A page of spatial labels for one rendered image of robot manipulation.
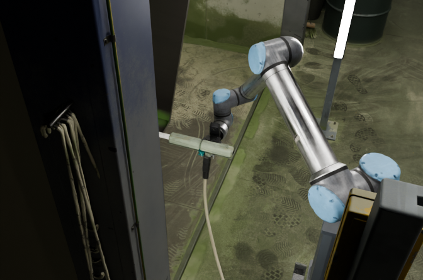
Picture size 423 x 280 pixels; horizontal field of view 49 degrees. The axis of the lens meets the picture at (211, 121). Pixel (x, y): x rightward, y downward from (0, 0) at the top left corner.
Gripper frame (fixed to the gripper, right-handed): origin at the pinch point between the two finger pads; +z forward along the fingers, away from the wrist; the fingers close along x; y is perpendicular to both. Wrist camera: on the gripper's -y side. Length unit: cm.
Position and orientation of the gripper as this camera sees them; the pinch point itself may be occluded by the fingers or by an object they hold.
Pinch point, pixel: (206, 152)
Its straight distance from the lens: 216.5
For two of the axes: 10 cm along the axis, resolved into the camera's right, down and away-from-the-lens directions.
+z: -2.7, 5.1, -8.2
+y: -0.9, 8.3, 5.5
